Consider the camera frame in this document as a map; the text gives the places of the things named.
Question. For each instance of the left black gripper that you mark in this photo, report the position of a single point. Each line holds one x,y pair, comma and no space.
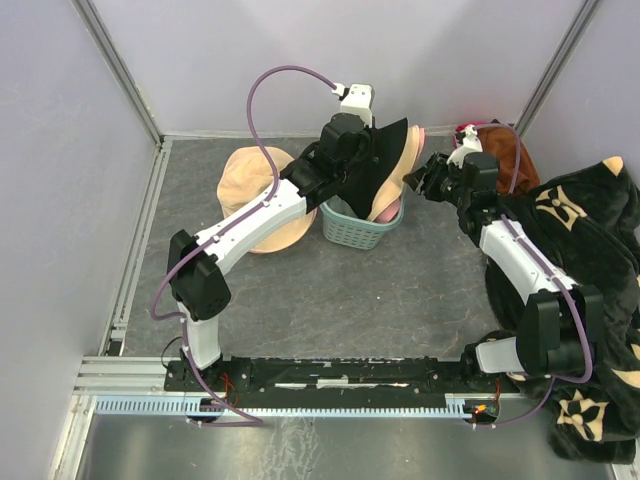
369,134

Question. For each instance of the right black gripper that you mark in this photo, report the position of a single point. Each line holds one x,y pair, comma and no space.
428,174

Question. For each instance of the black cloth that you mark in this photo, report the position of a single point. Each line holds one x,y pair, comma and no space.
383,155

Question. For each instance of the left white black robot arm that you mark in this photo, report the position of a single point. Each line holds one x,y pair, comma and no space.
199,263

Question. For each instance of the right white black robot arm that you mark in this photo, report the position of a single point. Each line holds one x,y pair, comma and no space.
561,327

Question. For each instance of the beige pink stacked hats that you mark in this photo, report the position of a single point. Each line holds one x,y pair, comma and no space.
387,201

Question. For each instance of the red cloth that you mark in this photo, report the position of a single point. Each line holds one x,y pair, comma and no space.
459,129

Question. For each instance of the teal plastic basket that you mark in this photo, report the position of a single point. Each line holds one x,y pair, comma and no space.
342,227

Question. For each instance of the brown cloth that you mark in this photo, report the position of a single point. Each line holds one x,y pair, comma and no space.
517,172

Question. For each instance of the black floral blanket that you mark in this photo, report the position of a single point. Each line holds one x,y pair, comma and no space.
585,223

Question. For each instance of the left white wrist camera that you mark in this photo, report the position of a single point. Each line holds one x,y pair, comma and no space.
357,100

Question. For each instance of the right aluminium corner post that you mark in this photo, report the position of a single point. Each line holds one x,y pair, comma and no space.
559,59

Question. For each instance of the aluminium corner post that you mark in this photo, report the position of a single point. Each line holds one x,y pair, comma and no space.
99,32
559,59

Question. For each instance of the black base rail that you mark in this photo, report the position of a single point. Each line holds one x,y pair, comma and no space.
274,383

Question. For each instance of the left aluminium corner post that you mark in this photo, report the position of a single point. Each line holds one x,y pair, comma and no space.
99,32

